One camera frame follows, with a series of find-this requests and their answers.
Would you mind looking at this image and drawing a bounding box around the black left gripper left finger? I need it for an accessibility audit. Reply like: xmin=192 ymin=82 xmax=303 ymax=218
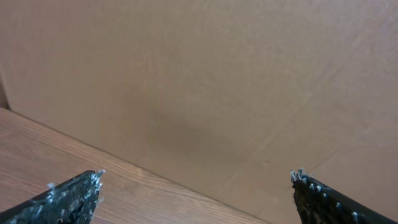
xmin=1 ymin=169 xmax=105 ymax=224

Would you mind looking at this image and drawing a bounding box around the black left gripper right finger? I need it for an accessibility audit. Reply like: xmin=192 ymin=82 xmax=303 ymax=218
xmin=290 ymin=169 xmax=397 ymax=224

